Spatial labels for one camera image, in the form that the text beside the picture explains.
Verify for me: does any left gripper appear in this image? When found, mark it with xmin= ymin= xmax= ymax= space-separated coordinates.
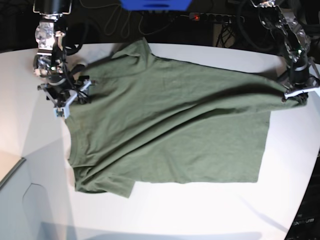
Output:
xmin=287 ymin=58 xmax=312 ymax=90

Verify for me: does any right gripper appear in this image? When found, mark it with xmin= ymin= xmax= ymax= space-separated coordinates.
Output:
xmin=42 ymin=75 xmax=90 ymax=108

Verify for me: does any green t-shirt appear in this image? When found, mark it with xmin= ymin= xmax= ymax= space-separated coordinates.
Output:
xmin=65 ymin=39 xmax=307 ymax=198

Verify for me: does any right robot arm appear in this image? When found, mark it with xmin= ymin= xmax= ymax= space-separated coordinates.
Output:
xmin=33 ymin=0 xmax=90 ymax=108

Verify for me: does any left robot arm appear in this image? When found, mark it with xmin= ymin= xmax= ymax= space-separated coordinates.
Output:
xmin=251 ymin=0 xmax=313 ymax=90

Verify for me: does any black power strip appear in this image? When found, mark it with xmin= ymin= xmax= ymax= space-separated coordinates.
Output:
xmin=188 ymin=12 xmax=237 ymax=24

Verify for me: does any blue plastic bin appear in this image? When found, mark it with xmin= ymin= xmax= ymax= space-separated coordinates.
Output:
xmin=120 ymin=0 xmax=192 ymax=11

